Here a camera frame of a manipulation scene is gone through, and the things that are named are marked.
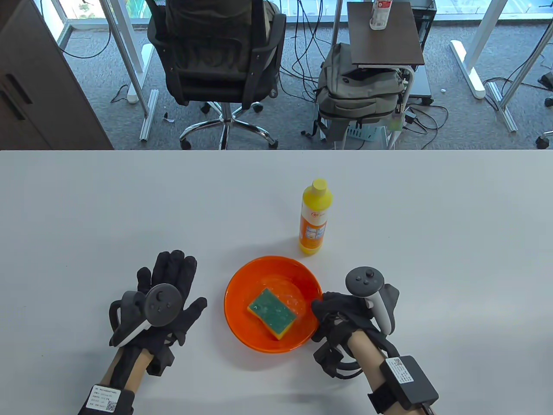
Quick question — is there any person's right hand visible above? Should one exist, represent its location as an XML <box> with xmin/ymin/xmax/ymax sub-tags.
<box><xmin>311</xmin><ymin>292</ymin><xmax>399</xmax><ymax>353</ymax></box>

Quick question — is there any person's left hand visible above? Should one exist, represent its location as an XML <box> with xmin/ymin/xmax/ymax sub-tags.
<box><xmin>109</xmin><ymin>250</ymin><xmax>208</xmax><ymax>358</ymax></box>

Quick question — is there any green yellow sponge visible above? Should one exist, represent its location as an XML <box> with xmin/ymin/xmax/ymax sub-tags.
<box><xmin>247</xmin><ymin>288</ymin><xmax>298</xmax><ymax>341</ymax></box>

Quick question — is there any orange plastic bowl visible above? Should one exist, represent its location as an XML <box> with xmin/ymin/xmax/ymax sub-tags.
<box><xmin>224</xmin><ymin>256</ymin><xmax>324</xmax><ymax>354</ymax></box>

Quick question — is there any yellow dish soap bottle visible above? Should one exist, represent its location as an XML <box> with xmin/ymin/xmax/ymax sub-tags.
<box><xmin>298</xmin><ymin>178</ymin><xmax>334</xmax><ymax>255</ymax></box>

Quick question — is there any person's right forearm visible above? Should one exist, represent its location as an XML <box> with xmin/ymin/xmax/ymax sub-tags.
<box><xmin>346</xmin><ymin>331</ymin><xmax>437</xmax><ymax>415</ymax></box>

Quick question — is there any person's left forearm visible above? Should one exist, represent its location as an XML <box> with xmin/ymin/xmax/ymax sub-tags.
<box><xmin>80</xmin><ymin>348</ymin><xmax>154</xmax><ymax>415</ymax></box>

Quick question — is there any dark grey handheld controller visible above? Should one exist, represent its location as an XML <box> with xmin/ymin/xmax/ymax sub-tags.
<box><xmin>345</xmin><ymin>266</ymin><xmax>400</xmax><ymax>335</ymax></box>
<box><xmin>109</xmin><ymin>284</ymin><xmax>184</xmax><ymax>348</ymax></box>

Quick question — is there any black labelled wrist box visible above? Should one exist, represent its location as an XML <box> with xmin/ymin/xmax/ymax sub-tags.
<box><xmin>79</xmin><ymin>384</ymin><xmax>135</xmax><ymax>415</ymax></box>
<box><xmin>379</xmin><ymin>355</ymin><xmax>439</xmax><ymax>409</ymax></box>

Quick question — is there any aluminium profile leg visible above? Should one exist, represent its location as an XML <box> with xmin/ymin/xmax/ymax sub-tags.
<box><xmin>139</xmin><ymin>89</ymin><xmax>159</xmax><ymax>142</ymax></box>
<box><xmin>486</xmin><ymin>81</ymin><xmax>518</xmax><ymax>132</ymax></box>

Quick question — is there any white desk leg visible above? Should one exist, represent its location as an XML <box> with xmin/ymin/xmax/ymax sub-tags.
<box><xmin>100</xmin><ymin>0</ymin><xmax>154</xmax><ymax>104</ymax></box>
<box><xmin>450</xmin><ymin>0</ymin><xmax>509</xmax><ymax>100</ymax></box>

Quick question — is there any grey backpack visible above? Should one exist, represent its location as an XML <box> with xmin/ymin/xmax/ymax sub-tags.
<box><xmin>315</xmin><ymin>42</ymin><xmax>407</xmax><ymax>127</ymax></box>

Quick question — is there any brown wooden cabinet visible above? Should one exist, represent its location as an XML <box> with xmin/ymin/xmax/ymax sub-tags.
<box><xmin>0</xmin><ymin>0</ymin><xmax>114</xmax><ymax>150</ymax></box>

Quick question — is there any black office chair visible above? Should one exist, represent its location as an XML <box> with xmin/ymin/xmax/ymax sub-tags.
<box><xmin>145</xmin><ymin>0</ymin><xmax>287</xmax><ymax>150</ymax></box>

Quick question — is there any black cart base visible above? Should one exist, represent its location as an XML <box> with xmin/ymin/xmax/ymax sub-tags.
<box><xmin>408</xmin><ymin>67</ymin><xmax>434</xmax><ymax>106</ymax></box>

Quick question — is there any dark brown side table top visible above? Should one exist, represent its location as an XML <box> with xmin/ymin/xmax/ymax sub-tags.
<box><xmin>347</xmin><ymin>1</ymin><xmax>426</xmax><ymax>68</ymax></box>

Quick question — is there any white bottle red label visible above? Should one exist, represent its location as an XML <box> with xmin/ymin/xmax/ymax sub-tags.
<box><xmin>369</xmin><ymin>0</ymin><xmax>393</xmax><ymax>31</ymax></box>

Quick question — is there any black computer tower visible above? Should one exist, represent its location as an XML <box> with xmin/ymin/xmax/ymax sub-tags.
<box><xmin>410</xmin><ymin>0</ymin><xmax>438</xmax><ymax>52</ymax></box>

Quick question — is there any small black wrist camera module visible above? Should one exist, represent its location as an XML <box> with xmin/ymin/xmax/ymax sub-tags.
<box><xmin>313</xmin><ymin>344</ymin><xmax>363</xmax><ymax>380</ymax></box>
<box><xmin>146</xmin><ymin>348</ymin><xmax>175</xmax><ymax>376</ymax></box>

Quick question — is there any white cart frame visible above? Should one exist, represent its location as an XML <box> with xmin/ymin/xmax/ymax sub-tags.
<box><xmin>387</xmin><ymin>65</ymin><xmax>418</xmax><ymax>150</ymax></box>

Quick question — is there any black floor cable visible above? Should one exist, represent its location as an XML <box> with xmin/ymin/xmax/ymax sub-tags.
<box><xmin>39</xmin><ymin>0</ymin><xmax>114</xmax><ymax>60</ymax></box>

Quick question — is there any black cable bundle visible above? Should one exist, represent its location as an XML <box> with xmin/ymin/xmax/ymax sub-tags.
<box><xmin>279</xmin><ymin>0</ymin><xmax>335</xmax><ymax>109</ymax></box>

